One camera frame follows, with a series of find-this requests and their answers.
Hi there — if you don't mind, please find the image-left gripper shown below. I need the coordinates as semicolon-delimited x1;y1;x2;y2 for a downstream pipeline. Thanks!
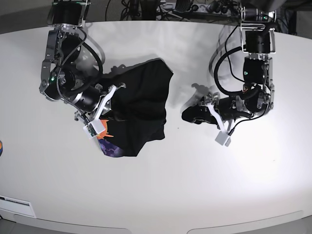
72;84;115;122

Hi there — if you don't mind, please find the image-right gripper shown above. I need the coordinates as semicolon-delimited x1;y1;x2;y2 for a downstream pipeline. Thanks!
181;92;251;134

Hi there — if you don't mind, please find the black T-shirt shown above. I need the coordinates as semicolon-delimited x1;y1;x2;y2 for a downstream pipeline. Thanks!
98;58;173;157

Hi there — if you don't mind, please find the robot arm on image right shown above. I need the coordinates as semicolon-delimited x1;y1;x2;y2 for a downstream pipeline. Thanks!
181;0;277;131

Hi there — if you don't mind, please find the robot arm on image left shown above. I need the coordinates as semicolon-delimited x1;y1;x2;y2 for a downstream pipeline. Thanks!
39;0;113;123

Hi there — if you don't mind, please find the white power strip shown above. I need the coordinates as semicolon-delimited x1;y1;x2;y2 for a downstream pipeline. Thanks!
190;2;230;13

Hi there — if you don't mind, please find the orange blue sticker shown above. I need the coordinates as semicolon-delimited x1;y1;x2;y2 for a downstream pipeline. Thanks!
0;141;3;156

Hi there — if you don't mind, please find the white label sticker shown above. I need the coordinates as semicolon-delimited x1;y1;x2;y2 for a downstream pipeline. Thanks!
0;196;37;218

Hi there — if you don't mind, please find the image-left white wrist camera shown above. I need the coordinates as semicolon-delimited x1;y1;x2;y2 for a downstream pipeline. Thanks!
83;118;106;139

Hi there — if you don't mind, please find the image-right white wrist camera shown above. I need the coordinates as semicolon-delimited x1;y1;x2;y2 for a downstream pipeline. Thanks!
215;131;231;147

